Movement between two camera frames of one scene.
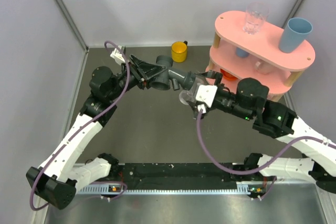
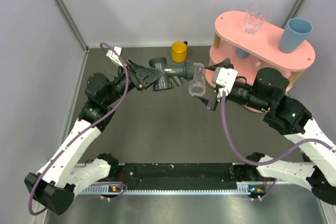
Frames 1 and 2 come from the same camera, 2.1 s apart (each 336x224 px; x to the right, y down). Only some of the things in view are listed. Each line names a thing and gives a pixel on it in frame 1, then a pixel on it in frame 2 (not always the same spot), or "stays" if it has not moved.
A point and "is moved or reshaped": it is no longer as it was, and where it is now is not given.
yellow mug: (179, 51) stays
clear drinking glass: (256, 13) stays
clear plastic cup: (186, 96) is moved or reshaped
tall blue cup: (294, 34) stays
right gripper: (217, 76) → (210, 104)
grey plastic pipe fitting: (163, 82) is moved or reshaped
